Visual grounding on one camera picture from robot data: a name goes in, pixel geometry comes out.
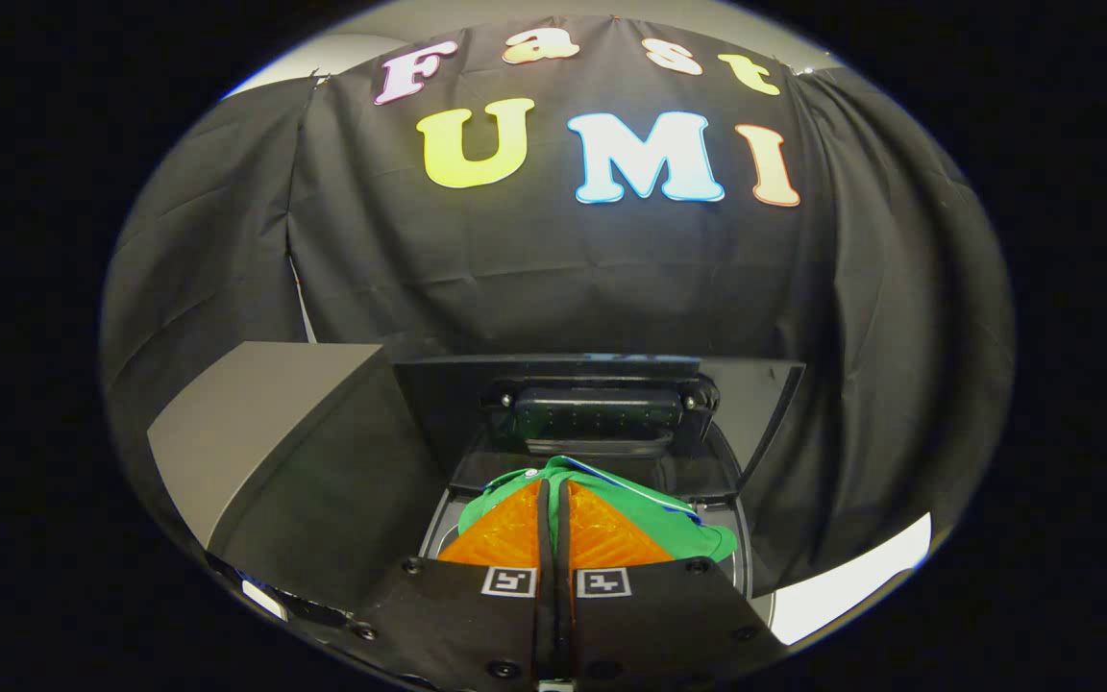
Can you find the grey washing machine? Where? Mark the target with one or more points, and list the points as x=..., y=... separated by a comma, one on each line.
x=748, y=569

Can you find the green polo shirt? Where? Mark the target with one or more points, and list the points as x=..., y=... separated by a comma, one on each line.
x=698, y=538

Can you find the grey cabinet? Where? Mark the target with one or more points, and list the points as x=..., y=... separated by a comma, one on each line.
x=256, y=413

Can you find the black backdrop cloth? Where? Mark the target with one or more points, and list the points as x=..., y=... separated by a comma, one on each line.
x=515, y=269

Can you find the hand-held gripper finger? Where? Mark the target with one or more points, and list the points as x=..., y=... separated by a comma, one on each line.
x=564, y=538
x=544, y=538

